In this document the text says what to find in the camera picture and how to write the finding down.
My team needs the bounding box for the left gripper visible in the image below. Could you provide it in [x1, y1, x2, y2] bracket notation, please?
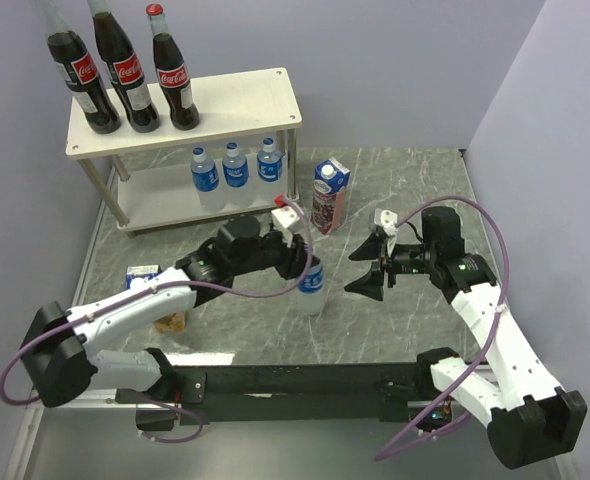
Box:
[231, 225, 320, 279]

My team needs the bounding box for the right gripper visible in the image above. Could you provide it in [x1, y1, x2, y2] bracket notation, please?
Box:
[344, 232, 436, 301]

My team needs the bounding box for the water bottle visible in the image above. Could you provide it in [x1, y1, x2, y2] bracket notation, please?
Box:
[222, 142, 254, 208]
[190, 147, 225, 212]
[256, 137, 284, 203]
[296, 256, 325, 316]

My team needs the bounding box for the orange juice carton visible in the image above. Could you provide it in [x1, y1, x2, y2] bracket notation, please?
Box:
[125, 265, 186, 332]

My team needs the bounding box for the cola bottle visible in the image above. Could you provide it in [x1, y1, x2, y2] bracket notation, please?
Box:
[87, 0, 160, 133]
[146, 3, 199, 131]
[34, 1, 121, 134]

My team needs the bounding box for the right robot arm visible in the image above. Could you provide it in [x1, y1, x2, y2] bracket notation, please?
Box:
[345, 206, 587, 469]

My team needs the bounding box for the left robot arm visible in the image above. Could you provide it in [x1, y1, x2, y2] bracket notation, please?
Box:
[19, 214, 314, 408]

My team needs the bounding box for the white two-tier shelf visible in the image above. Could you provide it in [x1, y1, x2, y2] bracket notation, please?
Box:
[66, 67, 302, 235]

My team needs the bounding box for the grape juice carton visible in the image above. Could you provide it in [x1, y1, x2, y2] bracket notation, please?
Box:
[311, 157, 351, 235]

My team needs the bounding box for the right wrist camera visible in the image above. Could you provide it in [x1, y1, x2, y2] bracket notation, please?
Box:
[369, 208, 398, 239]

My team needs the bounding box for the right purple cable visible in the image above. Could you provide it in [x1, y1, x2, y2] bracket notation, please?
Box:
[373, 195, 510, 462]

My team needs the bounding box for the purple cable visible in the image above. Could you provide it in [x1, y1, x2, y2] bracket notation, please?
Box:
[373, 195, 510, 462]
[0, 197, 316, 444]

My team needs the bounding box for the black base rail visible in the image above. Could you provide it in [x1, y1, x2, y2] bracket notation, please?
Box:
[114, 362, 476, 431]

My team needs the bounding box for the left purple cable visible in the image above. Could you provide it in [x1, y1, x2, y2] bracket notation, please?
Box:
[0, 197, 316, 444]

